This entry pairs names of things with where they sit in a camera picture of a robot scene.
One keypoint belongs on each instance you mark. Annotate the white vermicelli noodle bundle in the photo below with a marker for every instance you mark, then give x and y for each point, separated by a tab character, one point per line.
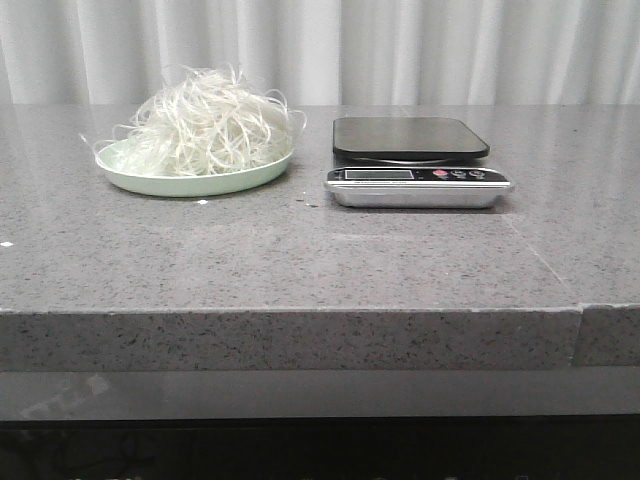
213	122

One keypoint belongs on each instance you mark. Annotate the black silver kitchen scale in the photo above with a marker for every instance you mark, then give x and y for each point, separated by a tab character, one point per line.
411	162

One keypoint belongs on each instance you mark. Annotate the pale green round plate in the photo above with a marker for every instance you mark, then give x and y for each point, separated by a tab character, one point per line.
109	159

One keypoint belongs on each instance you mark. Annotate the white pleated curtain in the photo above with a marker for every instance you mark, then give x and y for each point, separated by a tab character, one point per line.
326	52

